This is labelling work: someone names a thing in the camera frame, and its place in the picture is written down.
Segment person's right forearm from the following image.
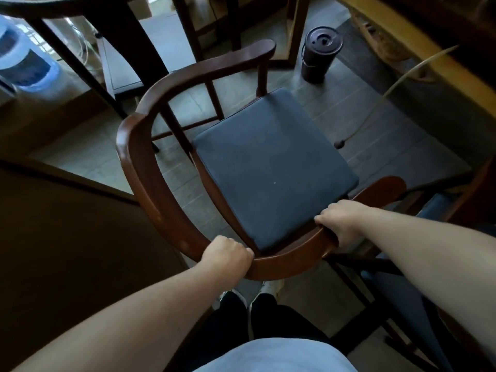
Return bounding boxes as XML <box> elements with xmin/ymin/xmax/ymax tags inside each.
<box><xmin>354</xmin><ymin>207</ymin><xmax>496</xmax><ymax>355</ymax></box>

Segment person's light blue shirt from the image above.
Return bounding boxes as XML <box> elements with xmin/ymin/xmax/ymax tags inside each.
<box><xmin>192</xmin><ymin>338</ymin><xmax>359</xmax><ymax>372</ymax></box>

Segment person's left white shoe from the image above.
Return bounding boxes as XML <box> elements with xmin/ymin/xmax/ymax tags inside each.
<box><xmin>212</xmin><ymin>289</ymin><xmax>249</xmax><ymax>311</ymax></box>

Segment dark wooden stool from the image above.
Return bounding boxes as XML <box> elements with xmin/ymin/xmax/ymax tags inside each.
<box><xmin>170</xmin><ymin>0</ymin><xmax>311</xmax><ymax>70</ymax></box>

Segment person's left forearm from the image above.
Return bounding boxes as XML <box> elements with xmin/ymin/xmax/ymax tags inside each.
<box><xmin>11</xmin><ymin>261</ymin><xmax>233</xmax><ymax>372</ymax></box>

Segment yellow wooden table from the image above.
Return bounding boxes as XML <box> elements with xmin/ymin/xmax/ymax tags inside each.
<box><xmin>335</xmin><ymin>0</ymin><xmax>496</xmax><ymax>120</ymax></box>

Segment brown wooden armchair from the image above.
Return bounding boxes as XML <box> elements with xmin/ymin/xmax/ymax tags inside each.
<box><xmin>116</xmin><ymin>39</ymin><xmax>407</xmax><ymax>281</ymax></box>

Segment dark wooden table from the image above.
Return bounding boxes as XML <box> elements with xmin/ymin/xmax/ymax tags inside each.
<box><xmin>0</xmin><ymin>0</ymin><xmax>171</xmax><ymax>120</ymax></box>

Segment black cylindrical bin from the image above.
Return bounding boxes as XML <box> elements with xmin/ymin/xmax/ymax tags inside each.
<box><xmin>301</xmin><ymin>26</ymin><xmax>344</xmax><ymax>84</ymax></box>

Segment person's white shoe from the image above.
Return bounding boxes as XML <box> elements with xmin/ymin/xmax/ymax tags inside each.
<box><xmin>212</xmin><ymin>289</ymin><xmax>249</xmax><ymax>311</ymax></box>
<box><xmin>248</xmin><ymin>281</ymin><xmax>280</xmax><ymax>306</ymax></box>

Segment person's left hand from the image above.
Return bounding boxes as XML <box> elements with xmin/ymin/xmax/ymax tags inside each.
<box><xmin>199</xmin><ymin>235</ymin><xmax>255</xmax><ymax>289</ymax></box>

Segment blue water jug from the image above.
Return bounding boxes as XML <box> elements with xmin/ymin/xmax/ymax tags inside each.
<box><xmin>0</xmin><ymin>15</ymin><xmax>64</xmax><ymax>98</ymax></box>

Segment person's right white shoe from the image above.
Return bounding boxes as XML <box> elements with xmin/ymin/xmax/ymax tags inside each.
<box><xmin>248</xmin><ymin>281</ymin><xmax>280</xmax><ymax>306</ymax></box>

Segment person's right hand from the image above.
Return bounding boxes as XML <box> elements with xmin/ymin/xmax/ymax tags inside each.
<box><xmin>314</xmin><ymin>200</ymin><xmax>373</xmax><ymax>250</ymax></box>

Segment dark blue seat cushion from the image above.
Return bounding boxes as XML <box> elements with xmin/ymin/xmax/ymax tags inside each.
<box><xmin>192</xmin><ymin>87</ymin><xmax>360</xmax><ymax>253</ymax></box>

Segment dark wooden cabinet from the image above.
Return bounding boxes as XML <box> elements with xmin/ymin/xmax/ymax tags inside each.
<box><xmin>0</xmin><ymin>157</ymin><xmax>190</xmax><ymax>372</ymax></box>

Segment beige cable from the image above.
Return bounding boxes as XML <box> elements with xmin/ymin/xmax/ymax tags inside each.
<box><xmin>335</xmin><ymin>45</ymin><xmax>460</xmax><ymax>149</ymax></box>

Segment person's black trousers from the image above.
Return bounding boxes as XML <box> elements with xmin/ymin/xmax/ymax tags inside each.
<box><xmin>182</xmin><ymin>292</ymin><xmax>334</xmax><ymax>372</ymax></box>

